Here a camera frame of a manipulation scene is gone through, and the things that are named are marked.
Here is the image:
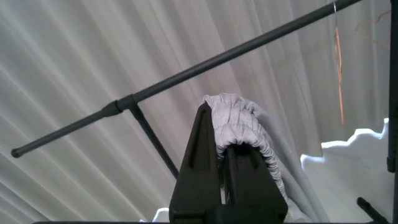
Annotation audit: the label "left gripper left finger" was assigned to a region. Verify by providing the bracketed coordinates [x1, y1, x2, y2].
[169, 102, 222, 222]

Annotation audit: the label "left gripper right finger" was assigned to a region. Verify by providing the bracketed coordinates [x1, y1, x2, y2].
[223, 144, 289, 222]

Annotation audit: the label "pale grey shorts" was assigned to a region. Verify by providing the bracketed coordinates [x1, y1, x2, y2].
[201, 92, 330, 222]

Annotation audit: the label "black clothes rack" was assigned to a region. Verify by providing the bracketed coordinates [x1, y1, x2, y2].
[11, 0, 398, 223]

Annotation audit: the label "white curtain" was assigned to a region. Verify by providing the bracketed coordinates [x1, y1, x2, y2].
[0, 0, 392, 222]

